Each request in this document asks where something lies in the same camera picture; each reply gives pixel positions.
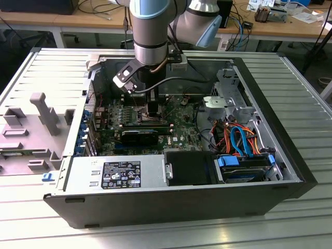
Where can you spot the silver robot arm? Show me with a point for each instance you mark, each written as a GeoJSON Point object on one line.
{"type": "Point", "coordinates": [149, 33]}

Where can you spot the metal locking lever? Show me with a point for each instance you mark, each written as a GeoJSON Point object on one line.
{"type": "Point", "coordinates": [134, 101]}

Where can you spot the CPU socket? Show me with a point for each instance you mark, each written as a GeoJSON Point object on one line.
{"type": "Point", "coordinates": [141, 116]}

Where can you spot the round coin cell battery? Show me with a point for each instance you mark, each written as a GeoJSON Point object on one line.
{"type": "Point", "coordinates": [185, 100]}

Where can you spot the green motherboard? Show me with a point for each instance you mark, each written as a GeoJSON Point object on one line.
{"type": "Point", "coordinates": [181, 124]}

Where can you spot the black graphics card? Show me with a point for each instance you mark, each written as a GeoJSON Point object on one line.
{"type": "Point", "coordinates": [140, 138]}

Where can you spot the wooden desk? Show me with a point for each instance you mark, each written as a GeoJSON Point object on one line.
{"type": "Point", "coordinates": [85, 22]}

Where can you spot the tall black box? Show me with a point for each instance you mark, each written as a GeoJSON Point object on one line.
{"type": "Point", "coordinates": [226, 10]}

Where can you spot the small black device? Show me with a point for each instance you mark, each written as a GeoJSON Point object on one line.
{"type": "Point", "coordinates": [247, 25]}

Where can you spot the silver power supply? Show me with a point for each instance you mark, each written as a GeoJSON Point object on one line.
{"type": "Point", "coordinates": [80, 173]}

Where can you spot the grey parts rack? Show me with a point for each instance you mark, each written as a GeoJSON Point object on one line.
{"type": "Point", "coordinates": [39, 147]}

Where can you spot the wide black box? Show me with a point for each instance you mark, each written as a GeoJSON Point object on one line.
{"type": "Point", "coordinates": [39, 6]}

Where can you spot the finned metal heatsink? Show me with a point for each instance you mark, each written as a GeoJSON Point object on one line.
{"type": "Point", "coordinates": [262, 15]}

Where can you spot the black silver PC case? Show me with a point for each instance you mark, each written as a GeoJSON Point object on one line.
{"type": "Point", "coordinates": [155, 210]}

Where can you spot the hard disk in blue carrier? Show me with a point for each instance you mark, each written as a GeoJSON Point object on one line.
{"type": "Point", "coordinates": [242, 176]}

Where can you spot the blue plastic clip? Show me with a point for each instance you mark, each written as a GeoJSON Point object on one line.
{"type": "Point", "coordinates": [47, 177]}

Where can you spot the grey metal device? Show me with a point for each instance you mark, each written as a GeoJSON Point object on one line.
{"type": "Point", "coordinates": [279, 16]}

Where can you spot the green RAM stick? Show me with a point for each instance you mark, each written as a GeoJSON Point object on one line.
{"type": "Point", "coordinates": [11, 154]}

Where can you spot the black tripod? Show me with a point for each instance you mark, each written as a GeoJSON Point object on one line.
{"type": "Point", "coordinates": [317, 49]}

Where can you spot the white wrist camera on bracket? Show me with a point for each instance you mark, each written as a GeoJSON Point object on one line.
{"type": "Point", "coordinates": [127, 75]}

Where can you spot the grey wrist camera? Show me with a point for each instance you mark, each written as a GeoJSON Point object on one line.
{"type": "Point", "coordinates": [179, 64]}

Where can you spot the silver metal bracket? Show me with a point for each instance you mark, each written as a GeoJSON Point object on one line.
{"type": "Point", "coordinates": [214, 102]}

